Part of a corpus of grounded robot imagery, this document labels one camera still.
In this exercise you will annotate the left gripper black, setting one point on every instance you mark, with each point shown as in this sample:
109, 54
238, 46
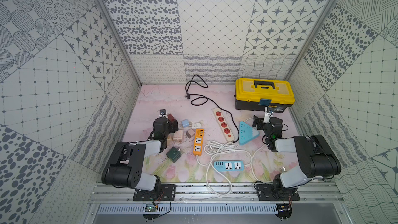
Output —
169, 121

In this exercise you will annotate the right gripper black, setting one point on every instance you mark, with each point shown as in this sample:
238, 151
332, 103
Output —
260, 121

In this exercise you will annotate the pink deer cube adapter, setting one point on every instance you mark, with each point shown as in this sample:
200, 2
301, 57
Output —
178, 136

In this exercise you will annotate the blue plug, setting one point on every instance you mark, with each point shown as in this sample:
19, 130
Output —
185, 123

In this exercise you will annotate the beige wooden cube adapter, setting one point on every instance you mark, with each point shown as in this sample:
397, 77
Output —
170, 138

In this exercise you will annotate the light blue triangular socket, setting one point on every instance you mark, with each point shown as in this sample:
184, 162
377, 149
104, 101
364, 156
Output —
247, 133

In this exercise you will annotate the pink brown plug adapter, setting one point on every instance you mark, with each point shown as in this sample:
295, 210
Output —
190, 133

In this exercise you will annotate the white plug adapter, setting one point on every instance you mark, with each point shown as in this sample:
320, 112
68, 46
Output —
195, 125

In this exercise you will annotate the dark green cube adapter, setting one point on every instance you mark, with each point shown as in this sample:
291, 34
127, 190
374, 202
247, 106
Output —
174, 154

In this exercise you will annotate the orange power strip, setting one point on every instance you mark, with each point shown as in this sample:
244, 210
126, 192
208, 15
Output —
198, 142

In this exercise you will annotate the white long power strip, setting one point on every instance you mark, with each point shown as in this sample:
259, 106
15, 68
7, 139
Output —
221, 120

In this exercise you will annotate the blue white power strip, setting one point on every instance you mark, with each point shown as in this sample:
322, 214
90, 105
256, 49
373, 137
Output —
228, 166

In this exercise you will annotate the dark red cube adapter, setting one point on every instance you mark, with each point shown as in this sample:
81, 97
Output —
170, 117

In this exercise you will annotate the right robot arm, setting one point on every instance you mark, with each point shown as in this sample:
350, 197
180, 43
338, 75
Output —
315, 156

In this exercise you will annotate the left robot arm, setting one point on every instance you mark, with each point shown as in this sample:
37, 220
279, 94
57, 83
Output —
124, 168

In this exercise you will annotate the yellow black toolbox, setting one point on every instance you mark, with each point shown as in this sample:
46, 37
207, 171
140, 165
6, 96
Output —
249, 92

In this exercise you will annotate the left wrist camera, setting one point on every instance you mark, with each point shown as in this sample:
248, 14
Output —
163, 113

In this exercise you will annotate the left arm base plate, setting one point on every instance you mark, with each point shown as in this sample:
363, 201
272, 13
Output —
163, 192

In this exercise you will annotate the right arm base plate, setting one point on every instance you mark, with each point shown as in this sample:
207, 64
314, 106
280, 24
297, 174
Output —
276, 193

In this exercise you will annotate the aluminium rail frame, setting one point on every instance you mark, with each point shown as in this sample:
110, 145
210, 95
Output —
313, 192

